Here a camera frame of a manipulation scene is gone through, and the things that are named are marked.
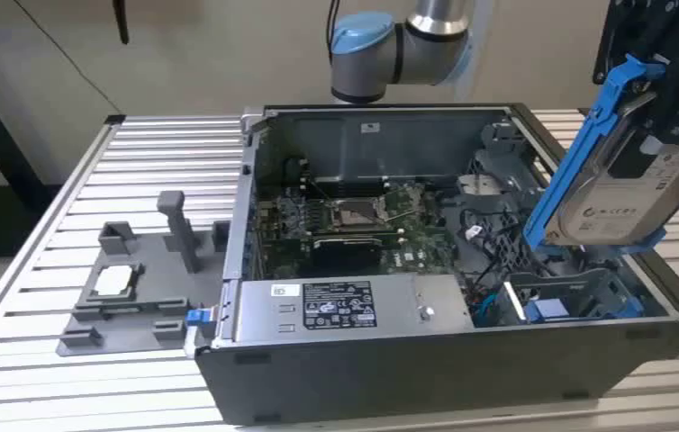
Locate green motherboard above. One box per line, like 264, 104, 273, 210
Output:
253, 179, 467, 280

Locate thin black wall cable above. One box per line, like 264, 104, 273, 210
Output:
13, 0, 125, 119

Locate blue case latch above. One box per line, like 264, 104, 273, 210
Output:
184, 307, 212, 329

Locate blue and red wires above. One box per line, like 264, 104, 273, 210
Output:
468, 285, 500, 321

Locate black open PC case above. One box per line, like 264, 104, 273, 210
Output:
193, 102, 679, 427

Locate silver metal bracket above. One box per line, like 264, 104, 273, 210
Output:
455, 172, 521, 200

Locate hard disk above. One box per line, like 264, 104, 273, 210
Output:
523, 298, 569, 323
523, 52, 679, 258

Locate silver power supply with label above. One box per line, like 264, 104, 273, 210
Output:
235, 274, 476, 344

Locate hanging black strap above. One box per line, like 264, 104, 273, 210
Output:
112, 0, 131, 45

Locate black cable beside arm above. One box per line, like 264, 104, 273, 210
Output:
324, 0, 341, 58

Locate black wire with white connector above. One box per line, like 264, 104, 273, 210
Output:
456, 206, 512, 247

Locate grey parts rack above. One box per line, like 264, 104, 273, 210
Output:
56, 191, 233, 359

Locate CPU socket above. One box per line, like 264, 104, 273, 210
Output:
325, 197, 389, 231

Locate silver CPU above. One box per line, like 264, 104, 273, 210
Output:
92, 265, 139, 296

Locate thin black disk wire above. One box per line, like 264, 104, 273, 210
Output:
472, 249, 505, 289

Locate grey plastic case bracket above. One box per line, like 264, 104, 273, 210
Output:
479, 121, 524, 150

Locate black case fan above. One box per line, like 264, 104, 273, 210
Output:
283, 155, 311, 200

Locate locking lever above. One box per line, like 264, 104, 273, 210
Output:
308, 179, 341, 203

